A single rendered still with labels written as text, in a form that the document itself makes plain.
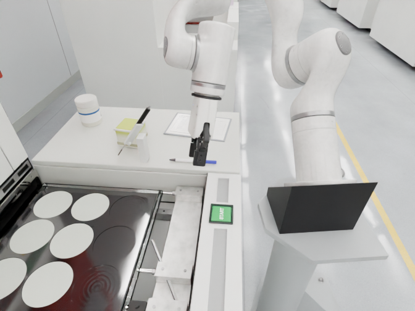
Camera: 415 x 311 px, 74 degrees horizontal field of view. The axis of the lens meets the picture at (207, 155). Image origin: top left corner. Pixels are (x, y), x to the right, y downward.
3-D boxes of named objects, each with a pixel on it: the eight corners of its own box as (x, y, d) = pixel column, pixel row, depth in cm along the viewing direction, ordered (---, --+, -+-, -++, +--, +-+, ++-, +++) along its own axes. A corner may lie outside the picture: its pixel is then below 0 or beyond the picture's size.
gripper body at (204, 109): (189, 87, 70) (183, 129, 73) (195, 91, 61) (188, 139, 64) (217, 92, 72) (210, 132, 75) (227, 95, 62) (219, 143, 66)
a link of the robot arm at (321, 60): (309, 126, 87) (302, 55, 90) (367, 110, 71) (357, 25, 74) (282, 123, 81) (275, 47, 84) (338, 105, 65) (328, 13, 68)
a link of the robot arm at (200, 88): (188, 79, 69) (187, 91, 70) (194, 81, 61) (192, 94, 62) (220, 84, 71) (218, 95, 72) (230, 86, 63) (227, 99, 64)
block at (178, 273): (155, 282, 61) (154, 275, 59) (159, 268, 63) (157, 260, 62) (191, 285, 60) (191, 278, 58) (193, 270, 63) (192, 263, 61)
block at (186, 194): (175, 200, 80) (174, 193, 78) (177, 192, 82) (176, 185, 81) (202, 202, 79) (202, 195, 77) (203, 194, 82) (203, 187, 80)
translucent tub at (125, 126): (117, 147, 86) (112, 128, 82) (128, 134, 92) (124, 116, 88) (139, 150, 85) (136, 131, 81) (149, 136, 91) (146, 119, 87)
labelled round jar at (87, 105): (78, 127, 96) (70, 102, 90) (87, 116, 101) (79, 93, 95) (97, 128, 95) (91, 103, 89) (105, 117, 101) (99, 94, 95)
